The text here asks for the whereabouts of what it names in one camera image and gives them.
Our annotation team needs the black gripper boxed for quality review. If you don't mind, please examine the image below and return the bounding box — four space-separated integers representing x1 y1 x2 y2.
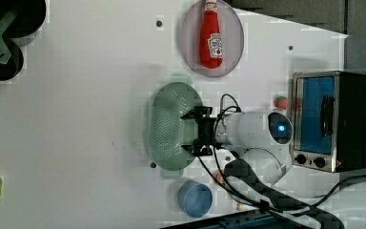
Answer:
181 106 222 156

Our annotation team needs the green oval strainer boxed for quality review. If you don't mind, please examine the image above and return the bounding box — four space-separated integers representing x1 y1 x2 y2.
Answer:
148 82 202 171

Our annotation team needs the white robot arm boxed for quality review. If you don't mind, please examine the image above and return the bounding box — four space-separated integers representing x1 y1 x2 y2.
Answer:
182 106 366 229

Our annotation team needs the orange slice toy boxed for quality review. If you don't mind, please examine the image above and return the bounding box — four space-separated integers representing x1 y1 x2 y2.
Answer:
215 172 225 186

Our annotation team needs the blue cup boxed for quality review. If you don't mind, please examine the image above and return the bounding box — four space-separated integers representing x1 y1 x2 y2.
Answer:
177 180 213 218

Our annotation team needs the red strawberry toy by oven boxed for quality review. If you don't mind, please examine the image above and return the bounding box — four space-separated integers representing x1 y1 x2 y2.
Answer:
274 96 289 110

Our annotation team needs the red ketchup bottle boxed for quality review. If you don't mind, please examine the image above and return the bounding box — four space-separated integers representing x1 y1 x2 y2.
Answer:
199 0 223 69

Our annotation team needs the grey round plate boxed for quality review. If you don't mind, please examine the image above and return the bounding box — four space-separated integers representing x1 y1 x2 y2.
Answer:
179 0 244 77

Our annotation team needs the black toaster oven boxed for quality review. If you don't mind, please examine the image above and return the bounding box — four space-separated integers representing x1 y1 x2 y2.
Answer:
291 71 366 173

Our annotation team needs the black utensil holder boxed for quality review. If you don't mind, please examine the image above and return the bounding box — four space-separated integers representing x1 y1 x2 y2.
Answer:
0 0 47 38

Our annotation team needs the small black holder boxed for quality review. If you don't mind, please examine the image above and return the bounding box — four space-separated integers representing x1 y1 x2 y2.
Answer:
0 39 24 81

